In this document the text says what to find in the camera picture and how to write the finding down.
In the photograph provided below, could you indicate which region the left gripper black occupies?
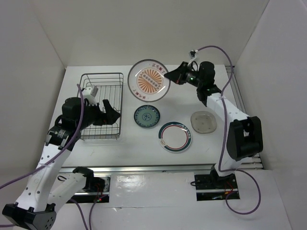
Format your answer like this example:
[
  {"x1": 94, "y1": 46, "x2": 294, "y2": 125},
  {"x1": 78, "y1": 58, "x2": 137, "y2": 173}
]
[{"x1": 76, "y1": 99, "x2": 120, "y2": 130}]

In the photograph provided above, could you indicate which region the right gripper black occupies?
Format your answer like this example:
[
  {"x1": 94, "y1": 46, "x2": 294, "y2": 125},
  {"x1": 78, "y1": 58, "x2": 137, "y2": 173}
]
[{"x1": 164, "y1": 62, "x2": 203, "y2": 88}]

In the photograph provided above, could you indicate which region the orange sunburst plate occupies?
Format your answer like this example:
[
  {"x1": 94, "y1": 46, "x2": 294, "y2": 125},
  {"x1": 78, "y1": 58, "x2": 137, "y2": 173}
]
[{"x1": 128, "y1": 59, "x2": 171, "y2": 103}]

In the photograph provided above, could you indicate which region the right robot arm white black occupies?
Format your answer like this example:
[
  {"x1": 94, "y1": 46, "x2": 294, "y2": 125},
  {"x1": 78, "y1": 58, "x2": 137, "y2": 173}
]
[{"x1": 164, "y1": 61, "x2": 263, "y2": 188}]

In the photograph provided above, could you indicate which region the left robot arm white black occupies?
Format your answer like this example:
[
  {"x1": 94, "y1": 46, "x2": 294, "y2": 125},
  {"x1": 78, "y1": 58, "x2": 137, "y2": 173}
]
[{"x1": 2, "y1": 97, "x2": 120, "y2": 230}]

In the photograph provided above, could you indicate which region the blue floral small plate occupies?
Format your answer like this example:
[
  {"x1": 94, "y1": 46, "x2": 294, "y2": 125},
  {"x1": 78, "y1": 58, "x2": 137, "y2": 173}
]
[{"x1": 133, "y1": 105, "x2": 161, "y2": 128}]

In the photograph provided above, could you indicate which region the clear glass square plate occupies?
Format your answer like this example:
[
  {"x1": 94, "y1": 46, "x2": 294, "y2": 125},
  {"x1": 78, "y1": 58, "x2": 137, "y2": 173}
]
[{"x1": 190, "y1": 111, "x2": 217, "y2": 134}]

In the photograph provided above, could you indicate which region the green red rimmed plate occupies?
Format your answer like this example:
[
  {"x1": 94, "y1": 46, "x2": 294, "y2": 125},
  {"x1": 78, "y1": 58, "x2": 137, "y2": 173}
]
[{"x1": 158, "y1": 121, "x2": 192, "y2": 153}]

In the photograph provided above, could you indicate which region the grey wire dish rack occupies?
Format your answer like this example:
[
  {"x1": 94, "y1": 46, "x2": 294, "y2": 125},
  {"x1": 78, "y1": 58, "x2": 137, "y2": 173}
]
[{"x1": 79, "y1": 72, "x2": 125, "y2": 140}]

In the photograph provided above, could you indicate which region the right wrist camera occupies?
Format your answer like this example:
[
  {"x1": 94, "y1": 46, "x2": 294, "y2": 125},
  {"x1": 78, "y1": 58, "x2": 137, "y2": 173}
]
[{"x1": 189, "y1": 49, "x2": 198, "y2": 60}]

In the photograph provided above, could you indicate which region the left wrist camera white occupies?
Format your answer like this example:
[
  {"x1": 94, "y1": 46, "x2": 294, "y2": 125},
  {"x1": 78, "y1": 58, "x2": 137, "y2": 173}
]
[{"x1": 82, "y1": 85, "x2": 98, "y2": 106}]

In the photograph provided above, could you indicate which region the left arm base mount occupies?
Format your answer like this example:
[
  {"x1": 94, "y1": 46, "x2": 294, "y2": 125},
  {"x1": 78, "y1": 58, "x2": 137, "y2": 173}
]
[{"x1": 72, "y1": 176, "x2": 111, "y2": 204}]

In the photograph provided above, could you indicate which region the aluminium front rail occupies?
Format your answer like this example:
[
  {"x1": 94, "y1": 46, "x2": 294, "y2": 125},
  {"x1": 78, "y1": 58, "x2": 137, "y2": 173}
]
[{"x1": 59, "y1": 163, "x2": 216, "y2": 173}]

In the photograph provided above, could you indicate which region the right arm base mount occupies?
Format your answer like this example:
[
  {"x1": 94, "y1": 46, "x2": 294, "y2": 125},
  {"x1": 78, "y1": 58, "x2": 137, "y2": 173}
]
[{"x1": 190, "y1": 174, "x2": 240, "y2": 201}]

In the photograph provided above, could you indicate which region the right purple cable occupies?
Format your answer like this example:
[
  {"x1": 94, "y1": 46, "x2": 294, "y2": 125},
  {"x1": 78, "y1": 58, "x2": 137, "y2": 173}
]
[{"x1": 195, "y1": 45, "x2": 261, "y2": 215}]

